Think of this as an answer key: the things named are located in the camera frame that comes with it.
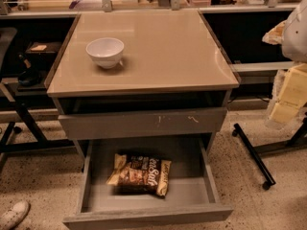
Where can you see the white bowl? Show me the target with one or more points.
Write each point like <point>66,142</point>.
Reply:
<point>106,52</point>

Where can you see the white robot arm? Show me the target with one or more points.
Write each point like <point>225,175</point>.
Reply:
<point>294,37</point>

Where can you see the black desk frame left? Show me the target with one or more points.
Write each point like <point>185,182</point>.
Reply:
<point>7,35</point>

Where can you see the white shoe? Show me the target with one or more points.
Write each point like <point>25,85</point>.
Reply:
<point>14,215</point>

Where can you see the black box with label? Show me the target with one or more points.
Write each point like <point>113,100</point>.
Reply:
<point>43,50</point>

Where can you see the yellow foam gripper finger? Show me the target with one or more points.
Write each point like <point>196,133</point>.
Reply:
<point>291,96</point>

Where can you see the grey drawer cabinet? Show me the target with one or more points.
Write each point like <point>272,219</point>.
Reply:
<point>170,61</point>

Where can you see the black wheeled stand base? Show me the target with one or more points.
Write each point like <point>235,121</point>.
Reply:
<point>296,142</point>

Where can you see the brown chip bag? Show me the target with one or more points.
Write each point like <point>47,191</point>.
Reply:
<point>140,174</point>

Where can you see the closed grey top drawer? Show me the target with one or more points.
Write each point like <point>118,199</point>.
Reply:
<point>142,123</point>

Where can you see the open grey middle drawer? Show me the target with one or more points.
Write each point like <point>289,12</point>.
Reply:
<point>192,195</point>

